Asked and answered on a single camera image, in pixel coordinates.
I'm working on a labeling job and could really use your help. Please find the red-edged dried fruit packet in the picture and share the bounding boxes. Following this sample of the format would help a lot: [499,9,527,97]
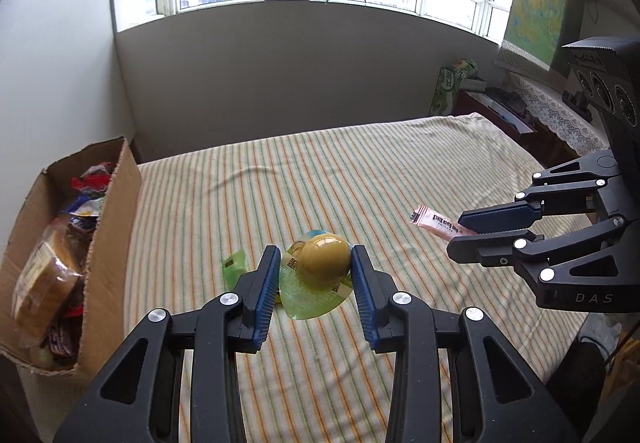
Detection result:
[70,162,113,196]

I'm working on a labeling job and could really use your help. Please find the small green candy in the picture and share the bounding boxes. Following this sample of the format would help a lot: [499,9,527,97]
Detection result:
[222,249,249,289]

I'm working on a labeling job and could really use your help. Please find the green-lidded jelly cup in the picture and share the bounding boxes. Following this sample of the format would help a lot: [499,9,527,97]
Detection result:
[277,229,355,320]

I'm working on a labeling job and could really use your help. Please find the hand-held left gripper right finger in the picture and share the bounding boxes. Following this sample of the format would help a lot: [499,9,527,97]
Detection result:
[350,245,583,443]

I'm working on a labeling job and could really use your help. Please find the clear cake packet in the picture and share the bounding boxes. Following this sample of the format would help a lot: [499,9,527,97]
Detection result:
[11,223,88,339]

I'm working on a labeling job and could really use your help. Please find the cardboard box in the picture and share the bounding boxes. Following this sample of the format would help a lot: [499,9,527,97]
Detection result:
[0,137,143,376]

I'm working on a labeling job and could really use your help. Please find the striped cloth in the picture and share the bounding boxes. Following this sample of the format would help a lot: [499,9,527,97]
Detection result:
[20,113,593,443]

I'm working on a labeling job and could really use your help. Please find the green tissue box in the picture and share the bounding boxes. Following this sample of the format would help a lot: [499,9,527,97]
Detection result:
[430,58,478,116]

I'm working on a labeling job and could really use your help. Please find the pink candy packet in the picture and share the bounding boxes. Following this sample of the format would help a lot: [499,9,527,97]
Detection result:
[410,204,476,240]

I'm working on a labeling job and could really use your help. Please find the dark wooden cabinet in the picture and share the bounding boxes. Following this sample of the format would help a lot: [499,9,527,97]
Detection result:
[452,90,581,168]

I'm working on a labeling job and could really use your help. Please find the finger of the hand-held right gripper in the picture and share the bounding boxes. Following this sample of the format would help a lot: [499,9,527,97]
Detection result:
[457,149,623,236]
[446,215,640,311]

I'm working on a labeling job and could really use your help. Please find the white lace cloth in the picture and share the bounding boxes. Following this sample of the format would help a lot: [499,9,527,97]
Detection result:
[492,70,608,156]

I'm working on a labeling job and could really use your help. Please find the brown snack packet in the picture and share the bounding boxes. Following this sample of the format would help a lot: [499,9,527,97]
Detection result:
[40,308,81,364]

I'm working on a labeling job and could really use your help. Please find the brown chocolate bar blue letters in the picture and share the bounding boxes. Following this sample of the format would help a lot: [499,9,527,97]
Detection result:
[67,215,101,234]

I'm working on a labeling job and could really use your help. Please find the stack of books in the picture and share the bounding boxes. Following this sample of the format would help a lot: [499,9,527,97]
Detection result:
[480,88,533,128]

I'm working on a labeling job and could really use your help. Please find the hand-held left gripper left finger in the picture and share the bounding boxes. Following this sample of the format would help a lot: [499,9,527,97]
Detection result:
[52,244,282,443]

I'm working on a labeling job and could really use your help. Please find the white-lidded jelly cup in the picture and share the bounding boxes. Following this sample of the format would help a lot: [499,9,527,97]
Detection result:
[62,197,106,218]

